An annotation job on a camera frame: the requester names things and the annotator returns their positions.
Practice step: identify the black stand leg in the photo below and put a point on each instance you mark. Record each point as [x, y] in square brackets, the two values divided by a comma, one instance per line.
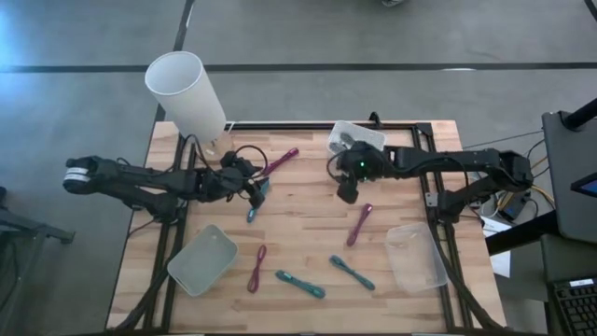
[28, 226]

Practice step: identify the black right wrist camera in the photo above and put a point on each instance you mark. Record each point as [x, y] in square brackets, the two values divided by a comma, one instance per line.
[348, 192]

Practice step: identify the white paper sheet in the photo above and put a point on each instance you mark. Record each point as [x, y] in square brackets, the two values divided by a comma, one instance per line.
[500, 266]

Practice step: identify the white plastic bin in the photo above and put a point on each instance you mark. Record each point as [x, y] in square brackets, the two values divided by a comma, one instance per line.
[368, 135]
[200, 261]

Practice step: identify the teal spoon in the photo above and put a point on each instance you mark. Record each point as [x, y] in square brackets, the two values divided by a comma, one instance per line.
[252, 215]

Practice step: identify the magenta spoon top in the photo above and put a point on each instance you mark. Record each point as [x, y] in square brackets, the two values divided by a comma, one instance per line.
[284, 158]

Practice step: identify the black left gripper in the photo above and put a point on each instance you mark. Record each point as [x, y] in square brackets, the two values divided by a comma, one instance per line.
[224, 184]

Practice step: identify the grey side desk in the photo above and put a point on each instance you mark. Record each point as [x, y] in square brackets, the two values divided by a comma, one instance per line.
[569, 210]

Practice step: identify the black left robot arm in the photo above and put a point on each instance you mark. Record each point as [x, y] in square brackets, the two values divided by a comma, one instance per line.
[130, 177]

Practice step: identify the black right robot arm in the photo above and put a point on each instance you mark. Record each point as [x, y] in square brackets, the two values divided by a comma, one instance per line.
[466, 161]

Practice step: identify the magenta spoon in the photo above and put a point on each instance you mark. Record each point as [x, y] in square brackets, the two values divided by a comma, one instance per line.
[359, 225]
[284, 158]

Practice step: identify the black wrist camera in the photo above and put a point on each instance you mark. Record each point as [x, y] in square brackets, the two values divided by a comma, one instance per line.
[348, 192]
[235, 163]

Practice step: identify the black table frame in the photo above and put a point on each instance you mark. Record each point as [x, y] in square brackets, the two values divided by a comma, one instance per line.
[303, 126]

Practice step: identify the black power adapter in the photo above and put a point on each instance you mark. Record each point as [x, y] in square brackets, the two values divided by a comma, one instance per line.
[512, 206]

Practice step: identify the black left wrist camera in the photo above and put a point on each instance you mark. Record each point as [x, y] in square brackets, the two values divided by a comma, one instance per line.
[235, 163]

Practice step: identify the black pole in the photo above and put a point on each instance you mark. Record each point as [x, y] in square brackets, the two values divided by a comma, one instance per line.
[580, 114]

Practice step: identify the tablet screen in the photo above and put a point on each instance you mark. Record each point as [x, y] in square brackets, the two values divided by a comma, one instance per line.
[587, 185]

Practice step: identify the grey metal bracket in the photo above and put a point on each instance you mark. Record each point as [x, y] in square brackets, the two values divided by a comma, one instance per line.
[432, 200]

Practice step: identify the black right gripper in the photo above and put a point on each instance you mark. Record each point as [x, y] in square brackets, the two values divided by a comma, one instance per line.
[368, 161]

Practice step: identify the black laptop keyboard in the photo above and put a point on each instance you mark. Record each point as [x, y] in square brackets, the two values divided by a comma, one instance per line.
[576, 308]

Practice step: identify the black desk leg bar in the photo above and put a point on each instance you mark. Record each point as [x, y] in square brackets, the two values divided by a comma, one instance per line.
[517, 233]

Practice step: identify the translucent plastic bin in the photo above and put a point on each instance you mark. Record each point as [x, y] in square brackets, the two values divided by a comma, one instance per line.
[415, 259]

